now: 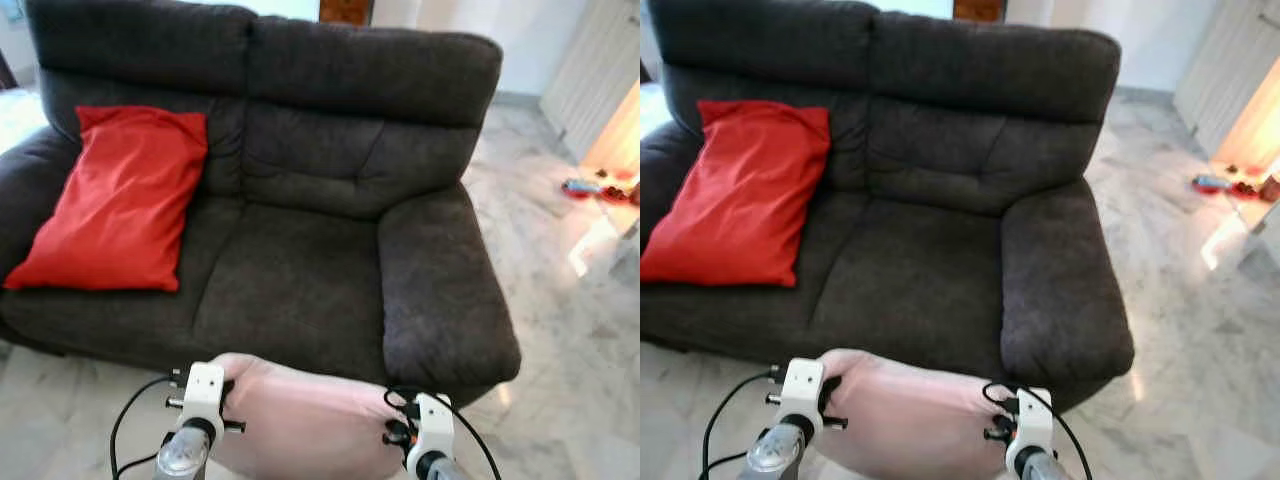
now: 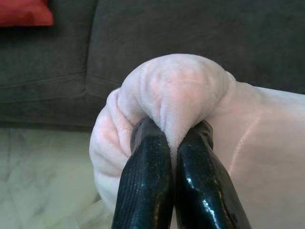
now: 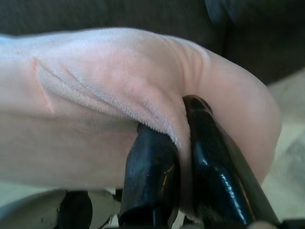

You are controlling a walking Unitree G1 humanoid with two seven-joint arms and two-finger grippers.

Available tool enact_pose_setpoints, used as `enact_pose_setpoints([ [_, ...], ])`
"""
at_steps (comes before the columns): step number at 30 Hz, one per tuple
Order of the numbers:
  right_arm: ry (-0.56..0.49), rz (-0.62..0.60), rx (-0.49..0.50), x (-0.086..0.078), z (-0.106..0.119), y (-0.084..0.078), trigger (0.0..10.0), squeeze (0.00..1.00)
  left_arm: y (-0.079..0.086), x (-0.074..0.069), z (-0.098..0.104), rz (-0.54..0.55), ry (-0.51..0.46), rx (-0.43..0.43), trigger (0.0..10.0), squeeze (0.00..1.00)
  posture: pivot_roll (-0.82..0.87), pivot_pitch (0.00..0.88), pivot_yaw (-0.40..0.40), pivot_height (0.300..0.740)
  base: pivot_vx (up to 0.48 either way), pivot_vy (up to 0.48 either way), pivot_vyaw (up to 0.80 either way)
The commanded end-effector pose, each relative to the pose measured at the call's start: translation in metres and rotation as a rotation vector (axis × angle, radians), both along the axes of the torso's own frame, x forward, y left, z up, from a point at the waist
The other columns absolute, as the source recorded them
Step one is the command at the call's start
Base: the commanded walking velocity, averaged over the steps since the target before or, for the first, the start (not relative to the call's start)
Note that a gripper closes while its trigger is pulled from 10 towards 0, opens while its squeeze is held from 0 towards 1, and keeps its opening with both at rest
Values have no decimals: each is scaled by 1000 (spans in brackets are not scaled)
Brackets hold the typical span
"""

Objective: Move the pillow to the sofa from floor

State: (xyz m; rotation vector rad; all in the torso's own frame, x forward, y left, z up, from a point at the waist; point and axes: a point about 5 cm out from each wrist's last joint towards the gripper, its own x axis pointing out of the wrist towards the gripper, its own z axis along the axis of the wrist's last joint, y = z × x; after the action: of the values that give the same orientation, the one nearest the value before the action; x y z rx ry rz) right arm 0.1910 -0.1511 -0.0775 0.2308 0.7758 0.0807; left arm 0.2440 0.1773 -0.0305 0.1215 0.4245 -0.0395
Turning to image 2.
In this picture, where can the dark grey fabric sofa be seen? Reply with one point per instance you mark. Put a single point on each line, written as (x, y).
(166, 28)

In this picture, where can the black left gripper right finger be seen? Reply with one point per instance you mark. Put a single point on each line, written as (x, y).
(205, 186)

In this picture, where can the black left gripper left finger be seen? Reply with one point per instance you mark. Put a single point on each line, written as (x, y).
(147, 181)

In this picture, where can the pale pink plush pillow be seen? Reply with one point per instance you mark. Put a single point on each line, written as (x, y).
(181, 90)

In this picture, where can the red pillow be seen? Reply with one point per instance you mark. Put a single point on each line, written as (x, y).
(23, 12)

